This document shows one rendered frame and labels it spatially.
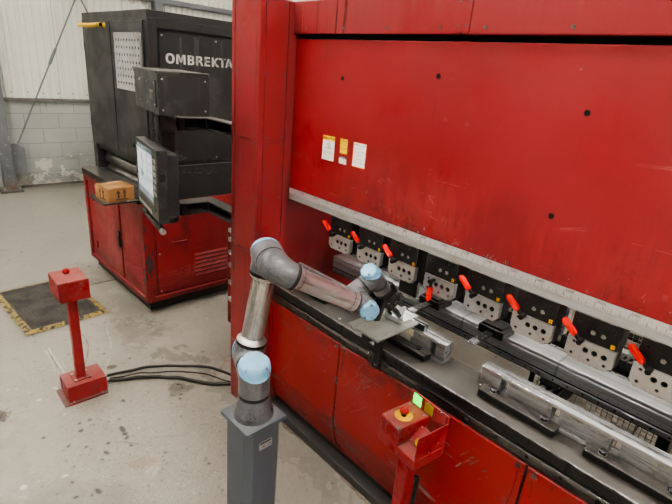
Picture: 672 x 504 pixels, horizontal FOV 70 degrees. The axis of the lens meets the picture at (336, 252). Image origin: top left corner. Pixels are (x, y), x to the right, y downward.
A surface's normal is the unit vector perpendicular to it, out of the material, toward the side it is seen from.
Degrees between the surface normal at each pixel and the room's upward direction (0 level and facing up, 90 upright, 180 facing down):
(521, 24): 90
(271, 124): 90
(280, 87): 90
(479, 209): 90
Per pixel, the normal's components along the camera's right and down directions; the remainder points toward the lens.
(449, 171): -0.73, 0.18
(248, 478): -0.02, 0.35
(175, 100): 0.54, 0.33
